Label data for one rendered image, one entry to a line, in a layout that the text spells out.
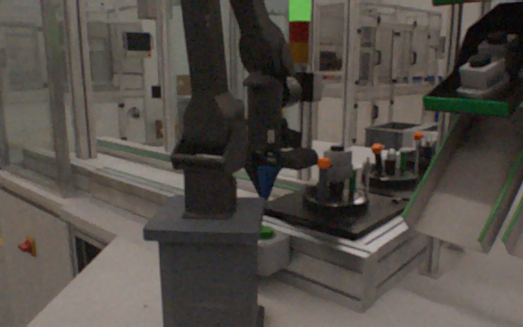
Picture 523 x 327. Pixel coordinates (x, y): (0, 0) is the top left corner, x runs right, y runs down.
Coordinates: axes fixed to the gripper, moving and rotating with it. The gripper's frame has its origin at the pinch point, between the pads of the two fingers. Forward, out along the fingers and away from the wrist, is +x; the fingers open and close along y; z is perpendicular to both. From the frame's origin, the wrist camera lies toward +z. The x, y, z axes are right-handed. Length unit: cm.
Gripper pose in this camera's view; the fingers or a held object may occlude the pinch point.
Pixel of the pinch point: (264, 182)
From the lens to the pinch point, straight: 77.5
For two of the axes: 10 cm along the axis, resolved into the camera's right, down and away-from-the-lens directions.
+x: 0.0, 9.7, 2.3
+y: -7.7, -1.4, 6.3
